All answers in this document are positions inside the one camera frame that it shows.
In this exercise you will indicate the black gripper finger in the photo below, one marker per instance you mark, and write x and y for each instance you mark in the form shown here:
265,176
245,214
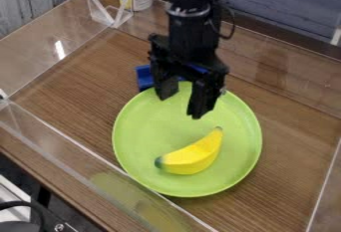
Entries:
166,85
205,93

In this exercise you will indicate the clear acrylic corner bracket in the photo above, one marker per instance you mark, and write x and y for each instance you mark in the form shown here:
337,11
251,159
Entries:
110,15

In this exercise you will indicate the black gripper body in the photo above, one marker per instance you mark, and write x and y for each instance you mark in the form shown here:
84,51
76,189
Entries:
189,45

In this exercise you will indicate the yellow toy banana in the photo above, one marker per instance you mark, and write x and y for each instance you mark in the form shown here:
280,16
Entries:
194,157

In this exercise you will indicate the blue foam block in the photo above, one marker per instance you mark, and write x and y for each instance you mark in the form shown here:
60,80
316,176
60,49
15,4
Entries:
144,76

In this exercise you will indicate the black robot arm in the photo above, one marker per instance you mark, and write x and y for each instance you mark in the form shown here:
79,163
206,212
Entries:
183,54

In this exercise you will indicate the clear acrylic enclosure wall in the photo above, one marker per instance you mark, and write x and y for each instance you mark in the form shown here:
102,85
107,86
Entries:
67,76

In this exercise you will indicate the green round plate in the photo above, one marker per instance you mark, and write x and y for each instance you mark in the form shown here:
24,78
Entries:
152,127

